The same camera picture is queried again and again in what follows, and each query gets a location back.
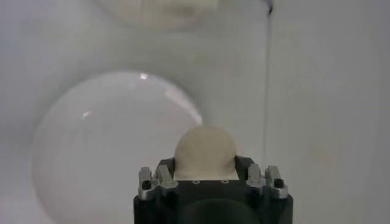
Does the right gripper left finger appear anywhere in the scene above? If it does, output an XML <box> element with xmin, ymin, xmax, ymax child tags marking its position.
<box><xmin>138</xmin><ymin>157</ymin><xmax>179</xmax><ymax>201</ymax></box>

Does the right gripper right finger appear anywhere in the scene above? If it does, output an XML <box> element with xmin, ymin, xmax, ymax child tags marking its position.
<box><xmin>235</xmin><ymin>155</ymin><xmax>289</xmax><ymax>199</ymax></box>

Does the white steamed baozi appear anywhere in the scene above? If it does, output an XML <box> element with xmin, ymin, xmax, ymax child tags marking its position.
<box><xmin>173</xmin><ymin>126</ymin><xmax>238</xmax><ymax>180</ymax></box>

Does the white round plate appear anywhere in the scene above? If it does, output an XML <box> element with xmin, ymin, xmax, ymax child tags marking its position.
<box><xmin>30</xmin><ymin>71</ymin><xmax>204</xmax><ymax>224</ymax></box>

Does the cream electric cooking pot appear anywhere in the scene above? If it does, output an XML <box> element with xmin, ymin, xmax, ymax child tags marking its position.
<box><xmin>97</xmin><ymin>0</ymin><xmax>220</xmax><ymax>31</ymax></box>

